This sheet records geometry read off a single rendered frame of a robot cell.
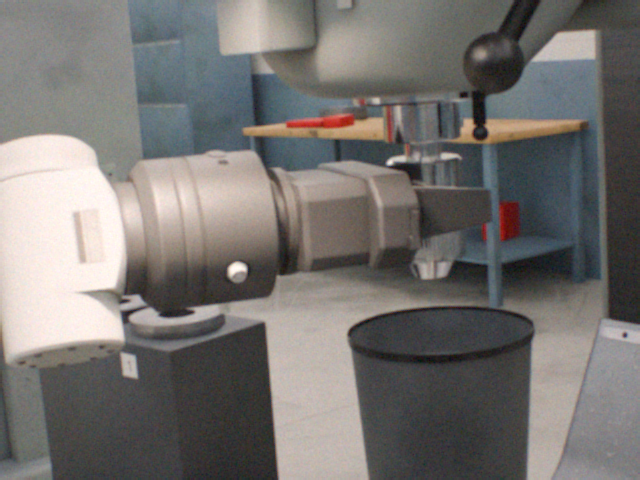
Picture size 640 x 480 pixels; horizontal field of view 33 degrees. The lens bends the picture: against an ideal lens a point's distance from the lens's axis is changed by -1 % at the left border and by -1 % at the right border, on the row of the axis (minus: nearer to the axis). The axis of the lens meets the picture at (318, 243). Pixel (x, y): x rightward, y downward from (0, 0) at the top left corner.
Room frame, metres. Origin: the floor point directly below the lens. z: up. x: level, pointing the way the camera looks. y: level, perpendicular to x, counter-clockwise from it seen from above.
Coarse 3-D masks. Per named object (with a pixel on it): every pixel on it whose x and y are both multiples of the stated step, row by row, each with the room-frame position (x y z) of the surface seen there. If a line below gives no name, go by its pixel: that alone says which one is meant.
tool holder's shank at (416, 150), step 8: (408, 144) 0.66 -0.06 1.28; (416, 144) 0.66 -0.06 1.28; (424, 144) 0.66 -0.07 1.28; (432, 144) 0.66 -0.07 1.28; (440, 144) 0.66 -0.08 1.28; (408, 152) 0.66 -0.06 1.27; (416, 152) 0.66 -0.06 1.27; (424, 152) 0.66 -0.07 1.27; (432, 152) 0.66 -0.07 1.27; (440, 152) 0.66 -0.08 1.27
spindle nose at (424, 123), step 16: (384, 112) 0.66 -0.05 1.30; (400, 112) 0.65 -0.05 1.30; (416, 112) 0.65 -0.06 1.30; (432, 112) 0.65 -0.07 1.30; (448, 112) 0.65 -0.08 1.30; (384, 128) 0.66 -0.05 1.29; (400, 128) 0.65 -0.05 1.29; (416, 128) 0.65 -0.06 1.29; (432, 128) 0.65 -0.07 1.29; (448, 128) 0.65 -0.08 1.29
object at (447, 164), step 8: (392, 160) 0.66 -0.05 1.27; (400, 160) 0.66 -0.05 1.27; (408, 160) 0.66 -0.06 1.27; (416, 160) 0.65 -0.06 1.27; (424, 160) 0.65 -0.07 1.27; (432, 160) 0.65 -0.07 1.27; (440, 160) 0.65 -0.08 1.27; (448, 160) 0.65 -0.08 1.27; (456, 160) 0.66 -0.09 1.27; (392, 168) 0.66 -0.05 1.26; (400, 168) 0.65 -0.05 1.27; (408, 168) 0.65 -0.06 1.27; (416, 168) 0.65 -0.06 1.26; (424, 168) 0.65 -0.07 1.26; (432, 168) 0.65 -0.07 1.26; (440, 168) 0.65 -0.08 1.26; (448, 168) 0.65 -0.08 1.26; (456, 168) 0.65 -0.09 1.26; (408, 176) 0.65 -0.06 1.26; (416, 176) 0.65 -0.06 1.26; (424, 176) 0.65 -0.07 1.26; (432, 176) 0.65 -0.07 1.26; (440, 176) 0.65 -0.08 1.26
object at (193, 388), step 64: (128, 320) 1.02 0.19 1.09; (192, 320) 0.96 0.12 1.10; (256, 320) 1.00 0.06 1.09; (64, 384) 1.03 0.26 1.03; (128, 384) 0.95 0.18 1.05; (192, 384) 0.93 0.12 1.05; (256, 384) 0.98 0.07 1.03; (64, 448) 1.04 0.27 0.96; (128, 448) 0.96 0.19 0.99; (192, 448) 0.92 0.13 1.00; (256, 448) 0.98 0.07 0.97
